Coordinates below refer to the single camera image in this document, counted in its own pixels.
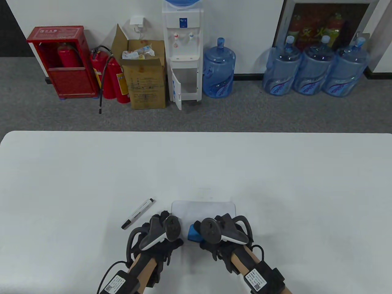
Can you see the person's right hand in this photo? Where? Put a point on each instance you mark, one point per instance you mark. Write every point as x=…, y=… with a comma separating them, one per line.
x=214, y=249

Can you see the person's left hand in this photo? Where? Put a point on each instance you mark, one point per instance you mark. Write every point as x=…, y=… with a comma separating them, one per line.
x=173, y=246

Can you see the blue eraser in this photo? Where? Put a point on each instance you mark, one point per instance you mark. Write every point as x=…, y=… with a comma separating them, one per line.
x=193, y=233

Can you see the small white whiteboard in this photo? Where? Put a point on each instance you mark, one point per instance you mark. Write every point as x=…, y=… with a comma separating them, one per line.
x=202, y=211

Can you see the black and white whiteboard marker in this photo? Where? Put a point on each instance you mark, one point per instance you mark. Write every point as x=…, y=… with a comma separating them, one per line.
x=137, y=213

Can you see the person's right forearm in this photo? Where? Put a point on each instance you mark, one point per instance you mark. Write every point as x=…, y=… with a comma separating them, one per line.
x=240, y=263

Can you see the person's left forearm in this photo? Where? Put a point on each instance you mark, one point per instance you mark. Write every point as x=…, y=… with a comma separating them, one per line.
x=144, y=272

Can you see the black and white right controller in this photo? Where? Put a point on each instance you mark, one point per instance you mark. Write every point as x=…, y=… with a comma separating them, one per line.
x=226, y=234

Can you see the black and white controller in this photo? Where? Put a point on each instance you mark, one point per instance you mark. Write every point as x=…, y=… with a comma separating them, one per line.
x=156, y=235
x=226, y=234

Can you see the black and white left controller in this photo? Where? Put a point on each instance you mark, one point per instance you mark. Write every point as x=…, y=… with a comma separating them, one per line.
x=156, y=235

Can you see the black right wrist sensor box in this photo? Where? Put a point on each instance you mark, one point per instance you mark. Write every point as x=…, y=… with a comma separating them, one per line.
x=263, y=275

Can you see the black wrist sensor box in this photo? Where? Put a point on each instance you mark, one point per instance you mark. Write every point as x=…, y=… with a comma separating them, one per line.
x=119, y=281
x=263, y=275

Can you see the black left wrist sensor box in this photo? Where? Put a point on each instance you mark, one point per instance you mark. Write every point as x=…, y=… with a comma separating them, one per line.
x=119, y=281

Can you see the open cardboard box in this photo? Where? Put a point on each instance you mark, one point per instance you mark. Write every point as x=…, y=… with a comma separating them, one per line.
x=147, y=88

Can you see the red fire extinguisher yellow label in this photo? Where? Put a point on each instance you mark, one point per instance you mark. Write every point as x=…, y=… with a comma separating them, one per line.
x=122, y=88

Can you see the blue water jug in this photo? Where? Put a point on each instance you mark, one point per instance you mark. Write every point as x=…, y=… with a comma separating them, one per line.
x=314, y=73
x=219, y=70
x=347, y=76
x=280, y=73

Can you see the red fire extinguisher cabinet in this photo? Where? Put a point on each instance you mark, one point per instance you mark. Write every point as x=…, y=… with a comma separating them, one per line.
x=73, y=82

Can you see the plastic wrappers in box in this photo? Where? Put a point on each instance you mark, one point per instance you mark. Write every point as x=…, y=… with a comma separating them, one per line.
x=137, y=52

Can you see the white water dispenser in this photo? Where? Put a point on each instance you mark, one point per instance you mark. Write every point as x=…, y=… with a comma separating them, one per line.
x=183, y=39

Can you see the red extinguisher inside cabinet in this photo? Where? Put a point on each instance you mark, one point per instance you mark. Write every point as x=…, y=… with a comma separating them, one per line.
x=69, y=56

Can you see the blue bottle on dispenser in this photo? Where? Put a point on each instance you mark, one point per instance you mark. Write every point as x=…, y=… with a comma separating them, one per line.
x=182, y=3

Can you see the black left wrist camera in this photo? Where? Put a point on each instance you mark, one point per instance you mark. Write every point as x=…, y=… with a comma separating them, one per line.
x=157, y=272

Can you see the white wall charger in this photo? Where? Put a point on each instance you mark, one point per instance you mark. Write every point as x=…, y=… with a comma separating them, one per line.
x=137, y=21

